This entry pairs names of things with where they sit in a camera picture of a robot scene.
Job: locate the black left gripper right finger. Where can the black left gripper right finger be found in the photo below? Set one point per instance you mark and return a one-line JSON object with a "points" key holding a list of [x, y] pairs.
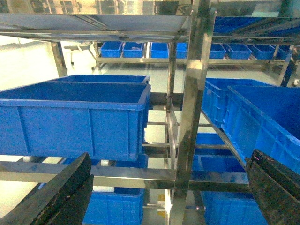
{"points": [[275, 187]]}

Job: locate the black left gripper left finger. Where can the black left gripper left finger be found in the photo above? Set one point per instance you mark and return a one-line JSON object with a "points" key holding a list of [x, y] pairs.
{"points": [[62, 201]]}

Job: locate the blue bin upper shelf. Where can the blue bin upper shelf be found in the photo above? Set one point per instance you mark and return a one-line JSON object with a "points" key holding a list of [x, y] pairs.
{"points": [[66, 119]]}

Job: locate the stainless steel shelf rack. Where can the stainless steel shelf rack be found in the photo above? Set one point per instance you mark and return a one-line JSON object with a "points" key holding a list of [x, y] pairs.
{"points": [[190, 27]]}

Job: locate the blue bin bottom left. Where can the blue bin bottom left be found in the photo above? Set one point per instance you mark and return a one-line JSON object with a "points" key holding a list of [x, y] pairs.
{"points": [[115, 206]]}

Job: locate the blue bin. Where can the blue bin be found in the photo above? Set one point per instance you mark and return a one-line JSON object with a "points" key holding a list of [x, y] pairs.
{"points": [[115, 206], [225, 194], [142, 79], [266, 118], [215, 98]]}

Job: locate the blue bin right near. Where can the blue bin right near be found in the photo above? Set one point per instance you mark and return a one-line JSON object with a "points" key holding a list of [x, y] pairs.
{"points": [[266, 118]]}

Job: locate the blue bin bottom right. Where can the blue bin bottom right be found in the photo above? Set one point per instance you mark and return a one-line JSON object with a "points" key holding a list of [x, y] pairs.
{"points": [[225, 194]]}

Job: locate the blue bin right far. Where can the blue bin right far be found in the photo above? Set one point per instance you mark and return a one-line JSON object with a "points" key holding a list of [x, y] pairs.
{"points": [[215, 98]]}

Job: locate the blue bin behind left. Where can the blue bin behind left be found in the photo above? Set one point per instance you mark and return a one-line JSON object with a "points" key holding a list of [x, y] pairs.
{"points": [[142, 79]]}

